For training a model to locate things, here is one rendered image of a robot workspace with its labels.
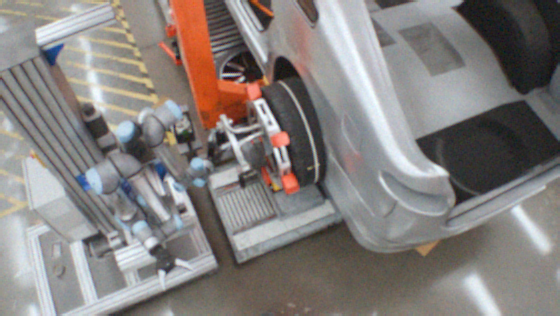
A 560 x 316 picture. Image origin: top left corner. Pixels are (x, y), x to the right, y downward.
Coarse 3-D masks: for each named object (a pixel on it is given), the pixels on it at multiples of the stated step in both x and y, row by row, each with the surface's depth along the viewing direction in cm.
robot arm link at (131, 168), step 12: (120, 156) 191; (132, 156) 196; (120, 168) 189; (132, 168) 193; (132, 180) 196; (144, 180) 197; (144, 192) 198; (156, 192) 202; (156, 204) 201; (156, 216) 203; (168, 216) 204; (168, 228) 205; (180, 228) 209
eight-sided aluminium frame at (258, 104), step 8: (248, 104) 268; (256, 104) 249; (264, 104) 248; (248, 112) 277; (256, 112) 277; (248, 120) 286; (256, 120) 285; (264, 120) 242; (272, 120) 242; (272, 128) 239; (272, 144) 240; (272, 160) 287; (280, 160) 243; (288, 160) 244; (272, 168) 288; (280, 168) 244; (288, 168) 246; (272, 176) 278; (280, 176) 251; (280, 184) 259
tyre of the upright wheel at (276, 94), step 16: (288, 80) 257; (272, 96) 245; (288, 96) 245; (304, 96) 244; (288, 112) 239; (304, 112) 240; (288, 128) 237; (304, 128) 238; (320, 128) 240; (288, 144) 243; (304, 144) 239; (320, 144) 241; (304, 160) 242; (320, 160) 246; (304, 176) 249; (320, 176) 258
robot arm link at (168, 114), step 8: (168, 104) 223; (144, 112) 253; (152, 112) 238; (160, 112) 220; (168, 112) 221; (176, 112) 223; (136, 120) 254; (144, 120) 247; (160, 120) 219; (168, 120) 221; (176, 120) 226; (168, 128) 224
